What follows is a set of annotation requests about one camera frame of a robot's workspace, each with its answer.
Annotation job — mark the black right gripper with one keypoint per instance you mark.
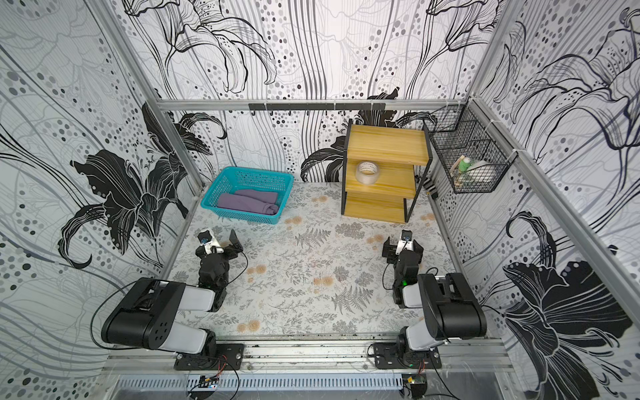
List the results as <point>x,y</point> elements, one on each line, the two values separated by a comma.
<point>403,251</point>

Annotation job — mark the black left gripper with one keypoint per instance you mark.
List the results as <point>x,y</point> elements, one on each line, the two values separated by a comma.
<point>229,249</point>

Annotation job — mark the purple long pants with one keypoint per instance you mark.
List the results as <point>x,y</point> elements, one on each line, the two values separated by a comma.
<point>250,201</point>

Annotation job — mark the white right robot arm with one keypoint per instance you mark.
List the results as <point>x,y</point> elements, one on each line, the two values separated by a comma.
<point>450,309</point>

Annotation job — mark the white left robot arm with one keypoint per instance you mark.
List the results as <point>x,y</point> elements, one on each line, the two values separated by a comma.
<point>147,315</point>

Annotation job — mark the clear tape roll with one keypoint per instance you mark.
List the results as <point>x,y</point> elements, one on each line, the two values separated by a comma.
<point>367,173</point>

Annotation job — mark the teal plastic basket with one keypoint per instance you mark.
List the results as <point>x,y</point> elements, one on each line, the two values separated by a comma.
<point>232,179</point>

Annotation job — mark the floral patterned tablecloth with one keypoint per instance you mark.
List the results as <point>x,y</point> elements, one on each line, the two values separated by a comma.
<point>314,272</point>

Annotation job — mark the wooden black-framed shelf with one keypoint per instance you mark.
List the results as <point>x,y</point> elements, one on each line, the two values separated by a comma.
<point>404,157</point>

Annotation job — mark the green white bottle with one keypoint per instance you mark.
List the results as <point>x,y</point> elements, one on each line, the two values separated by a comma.
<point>463,165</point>

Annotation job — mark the small black power module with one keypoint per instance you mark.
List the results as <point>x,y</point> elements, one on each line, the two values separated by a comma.
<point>415,385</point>

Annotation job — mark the small green circuit board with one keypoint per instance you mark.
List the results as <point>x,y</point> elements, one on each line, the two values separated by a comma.
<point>208,383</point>

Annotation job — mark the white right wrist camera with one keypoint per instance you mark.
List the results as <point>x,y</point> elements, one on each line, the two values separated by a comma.
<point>405,242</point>

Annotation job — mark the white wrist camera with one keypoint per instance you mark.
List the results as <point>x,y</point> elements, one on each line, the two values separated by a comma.
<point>405,242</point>
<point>208,244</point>

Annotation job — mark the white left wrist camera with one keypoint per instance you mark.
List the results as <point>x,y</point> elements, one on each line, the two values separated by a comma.
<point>208,244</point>

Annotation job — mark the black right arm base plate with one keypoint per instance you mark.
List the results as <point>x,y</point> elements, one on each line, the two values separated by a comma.
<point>388,356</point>

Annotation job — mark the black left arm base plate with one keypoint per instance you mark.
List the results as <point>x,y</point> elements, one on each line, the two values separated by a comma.
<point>226,355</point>

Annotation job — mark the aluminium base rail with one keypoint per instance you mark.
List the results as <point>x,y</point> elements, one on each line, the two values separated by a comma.
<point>324,354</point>

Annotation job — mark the black wire basket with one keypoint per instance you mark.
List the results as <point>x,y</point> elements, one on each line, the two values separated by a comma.
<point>466,130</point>

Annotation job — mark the white slotted cable duct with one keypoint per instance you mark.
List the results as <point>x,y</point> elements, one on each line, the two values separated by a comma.
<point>264,382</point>

